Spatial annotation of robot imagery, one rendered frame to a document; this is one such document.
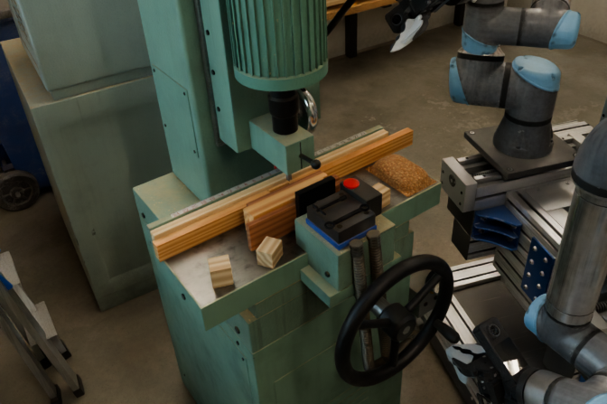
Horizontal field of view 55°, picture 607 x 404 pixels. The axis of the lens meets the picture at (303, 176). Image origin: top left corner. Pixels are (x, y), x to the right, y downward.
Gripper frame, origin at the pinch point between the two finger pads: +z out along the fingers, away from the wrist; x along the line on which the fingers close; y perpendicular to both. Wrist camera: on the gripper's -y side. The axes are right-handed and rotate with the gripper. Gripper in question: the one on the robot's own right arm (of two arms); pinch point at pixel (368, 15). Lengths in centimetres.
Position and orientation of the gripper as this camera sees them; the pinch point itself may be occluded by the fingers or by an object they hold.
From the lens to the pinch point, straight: 107.7
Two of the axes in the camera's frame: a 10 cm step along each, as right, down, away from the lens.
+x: 4.5, 8.9, -0.8
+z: -8.1, 3.6, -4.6
